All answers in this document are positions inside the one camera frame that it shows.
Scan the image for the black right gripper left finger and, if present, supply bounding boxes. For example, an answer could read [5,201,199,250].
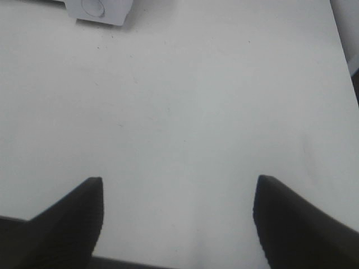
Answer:
[1,177,104,268]

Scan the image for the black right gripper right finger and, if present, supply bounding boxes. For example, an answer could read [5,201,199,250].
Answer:
[253,175,358,268]

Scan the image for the round white door button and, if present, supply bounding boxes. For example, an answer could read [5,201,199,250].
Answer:
[81,0,105,17]

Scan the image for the white microwave oven body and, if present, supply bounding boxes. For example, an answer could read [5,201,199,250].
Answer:
[45,0,134,26]

